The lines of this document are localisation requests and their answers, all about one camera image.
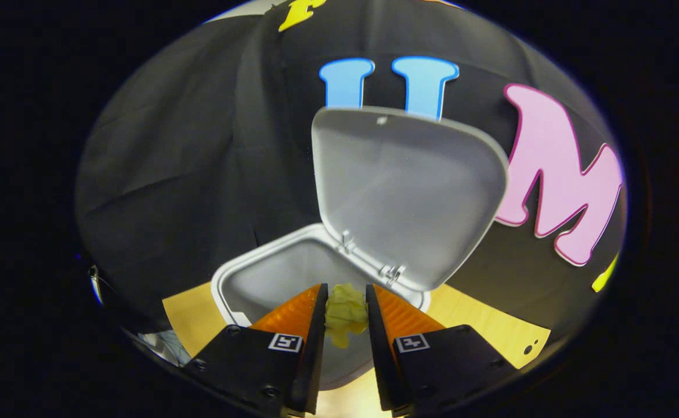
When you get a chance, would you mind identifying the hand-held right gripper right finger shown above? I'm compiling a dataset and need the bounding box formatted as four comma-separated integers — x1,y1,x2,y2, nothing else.
365,283,517,417

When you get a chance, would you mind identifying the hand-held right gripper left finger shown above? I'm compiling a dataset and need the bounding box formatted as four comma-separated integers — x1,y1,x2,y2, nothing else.
184,283,330,417

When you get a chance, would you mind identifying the yellow paper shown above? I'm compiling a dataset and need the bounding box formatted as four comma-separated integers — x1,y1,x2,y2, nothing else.
324,283,369,349

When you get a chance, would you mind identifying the white desktop garbage bin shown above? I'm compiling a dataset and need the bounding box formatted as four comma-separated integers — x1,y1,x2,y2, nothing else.
211,106,510,391

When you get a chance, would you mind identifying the wooden desktop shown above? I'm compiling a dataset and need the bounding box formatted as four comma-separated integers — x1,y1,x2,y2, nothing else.
161,282,552,418

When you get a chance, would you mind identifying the black backdrop cloth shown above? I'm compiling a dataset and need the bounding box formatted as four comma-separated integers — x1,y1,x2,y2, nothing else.
75,0,627,349

